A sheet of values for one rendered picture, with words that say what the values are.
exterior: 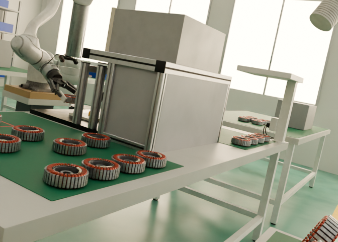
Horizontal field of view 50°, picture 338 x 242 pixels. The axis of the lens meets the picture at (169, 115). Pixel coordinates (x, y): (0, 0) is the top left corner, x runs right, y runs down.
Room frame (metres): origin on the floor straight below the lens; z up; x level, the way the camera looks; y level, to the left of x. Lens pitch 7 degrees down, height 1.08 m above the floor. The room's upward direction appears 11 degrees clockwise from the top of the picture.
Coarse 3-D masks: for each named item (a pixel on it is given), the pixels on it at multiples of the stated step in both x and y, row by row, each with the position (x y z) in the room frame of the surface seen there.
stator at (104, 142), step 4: (84, 136) 1.33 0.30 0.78; (88, 136) 1.32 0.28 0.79; (92, 136) 1.38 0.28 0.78; (96, 136) 1.39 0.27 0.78; (100, 136) 1.39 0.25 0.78; (104, 136) 1.38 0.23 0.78; (108, 136) 1.39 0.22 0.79; (84, 140) 1.32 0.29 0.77; (88, 140) 1.31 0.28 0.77; (92, 140) 1.31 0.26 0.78; (96, 140) 1.31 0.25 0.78; (100, 140) 1.32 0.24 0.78; (104, 140) 1.32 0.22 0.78; (108, 140) 1.34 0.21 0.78; (88, 144) 1.31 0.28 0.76; (92, 144) 1.31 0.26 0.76; (96, 144) 1.31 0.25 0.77; (100, 144) 1.31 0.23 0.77; (104, 144) 1.33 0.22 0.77; (108, 144) 1.34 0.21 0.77
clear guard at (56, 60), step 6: (60, 54) 1.71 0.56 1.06; (54, 60) 1.76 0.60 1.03; (60, 60) 1.78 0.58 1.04; (66, 60) 1.81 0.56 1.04; (72, 60) 1.84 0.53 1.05; (78, 60) 1.87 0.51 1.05; (84, 60) 1.89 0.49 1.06; (90, 60) 1.61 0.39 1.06; (66, 66) 1.86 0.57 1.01; (72, 66) 1.88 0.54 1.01; (78, 66) 1.91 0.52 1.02
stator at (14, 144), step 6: (0, 138) 1.11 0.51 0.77; (6, 138) 1.11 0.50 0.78; (12, 138) 1.11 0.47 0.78; (18, 138) 1.10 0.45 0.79; (0, 144) 1.03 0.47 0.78; (6, 144) 1.04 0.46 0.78; (12, 144) 1.05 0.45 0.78; (18, 144) 1.08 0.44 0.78; (0, 150) 1.03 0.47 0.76; (6, 150) 1.04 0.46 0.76; (12, 150) 1.06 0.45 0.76
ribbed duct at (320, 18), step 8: (328, 0) 2.35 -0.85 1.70; (336, 0) 2.33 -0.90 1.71; (320, 8) 2.34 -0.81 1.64; (328, 8) 2.32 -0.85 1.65; (336, 8) 2.32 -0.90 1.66; (312, 16) 2.38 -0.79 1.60; (320, 16) 2.32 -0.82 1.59; (328, 16) 2.30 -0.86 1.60; (336, 16) 2.32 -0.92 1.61; (312, 24) 2.45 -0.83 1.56; (320, 24) 2.39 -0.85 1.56; (328, 24) 2.33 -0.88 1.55
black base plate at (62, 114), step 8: (32, 112) 1.77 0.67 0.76; (40, 112) 1.74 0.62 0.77; (48, 112) 1.77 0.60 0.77; (56, 112) 1.82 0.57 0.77; (64, 112) 1.86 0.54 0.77; (72, 112) 1.91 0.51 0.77; (88, 112) 2.02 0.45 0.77; (56, 120) 1.68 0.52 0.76; (64, 120) 1.65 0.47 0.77; (80, 128) 1.59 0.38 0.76; (88, 128) 1.57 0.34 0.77
